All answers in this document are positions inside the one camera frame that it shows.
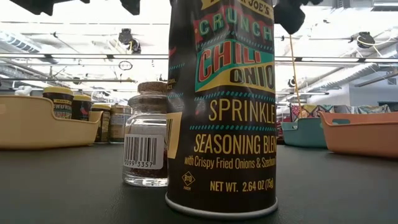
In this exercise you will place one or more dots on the grey ceiling pipe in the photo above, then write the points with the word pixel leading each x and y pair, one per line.
pixel 62 80

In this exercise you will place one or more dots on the colourful patterned cloth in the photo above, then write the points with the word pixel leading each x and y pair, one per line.
pixel 311 111

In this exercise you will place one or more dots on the long horizontal overhead rail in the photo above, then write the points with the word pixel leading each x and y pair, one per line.
pixel 77 56

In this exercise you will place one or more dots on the yellow plastic bin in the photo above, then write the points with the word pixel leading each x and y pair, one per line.
pixel 37 130

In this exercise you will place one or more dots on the small cork stoppered glass jar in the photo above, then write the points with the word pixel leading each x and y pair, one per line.
pixel 143 149

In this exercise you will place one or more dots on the teal plastic bin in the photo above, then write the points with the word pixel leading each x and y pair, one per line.
pixel 303 133

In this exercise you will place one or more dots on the tan lid furikake jar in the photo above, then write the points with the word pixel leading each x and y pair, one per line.
pixel 118 124

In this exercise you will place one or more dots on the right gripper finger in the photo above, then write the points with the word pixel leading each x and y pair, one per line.
pixel 289 15

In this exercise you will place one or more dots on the yellow lid chili onion jar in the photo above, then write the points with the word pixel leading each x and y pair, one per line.
pixel 81 109
pixel 59 102
pixel 220 140
pixel 104 124

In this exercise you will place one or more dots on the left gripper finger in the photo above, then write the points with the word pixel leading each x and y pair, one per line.
pixel 130 6

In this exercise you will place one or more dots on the coral orange plastic bin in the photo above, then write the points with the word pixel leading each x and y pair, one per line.
pixel 360 140

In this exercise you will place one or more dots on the round silver air duct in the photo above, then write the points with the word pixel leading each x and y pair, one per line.
pixel 342 76

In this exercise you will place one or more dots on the ribbed ceiling air vent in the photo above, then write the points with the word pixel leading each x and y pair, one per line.
pixel 18 42

